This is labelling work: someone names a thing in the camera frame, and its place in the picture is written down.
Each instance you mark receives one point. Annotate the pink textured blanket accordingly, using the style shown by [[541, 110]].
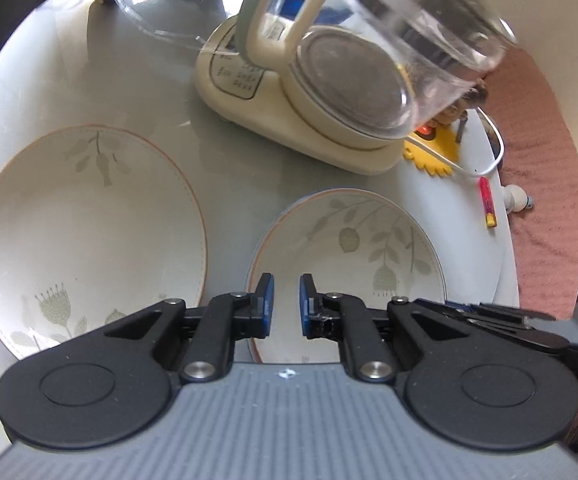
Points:
[[554, 160]]

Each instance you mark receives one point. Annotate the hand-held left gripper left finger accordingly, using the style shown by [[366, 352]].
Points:
[[267, 305]]

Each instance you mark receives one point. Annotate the red and yellow tube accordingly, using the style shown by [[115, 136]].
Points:
[[487, 202]]

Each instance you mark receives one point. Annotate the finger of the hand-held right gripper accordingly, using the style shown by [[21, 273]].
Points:
[[499, 332], [509, 310]]

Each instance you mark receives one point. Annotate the grey glass turntable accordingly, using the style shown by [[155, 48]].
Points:
[[169, 90]]

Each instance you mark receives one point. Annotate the floral plate with dandelion print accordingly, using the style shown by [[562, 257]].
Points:
[[89, 240]]

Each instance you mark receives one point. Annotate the floral plate with leafy branch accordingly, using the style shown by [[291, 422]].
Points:
[[359, 250]]

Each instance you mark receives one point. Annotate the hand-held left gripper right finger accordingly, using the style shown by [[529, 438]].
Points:
[[306, 310]]

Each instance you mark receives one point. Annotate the yellow scalloped coaster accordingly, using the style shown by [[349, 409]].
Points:
[[431, 157]]

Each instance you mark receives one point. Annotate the white and blue toy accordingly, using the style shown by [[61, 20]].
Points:
[[516, 197]]

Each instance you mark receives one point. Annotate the cream kettle base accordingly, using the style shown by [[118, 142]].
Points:
[[249, 95]]

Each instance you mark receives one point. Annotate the brown patterned trinket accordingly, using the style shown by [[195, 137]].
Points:
[[461, 102]]

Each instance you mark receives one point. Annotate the small metal key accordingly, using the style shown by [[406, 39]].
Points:
[[462, 127]]

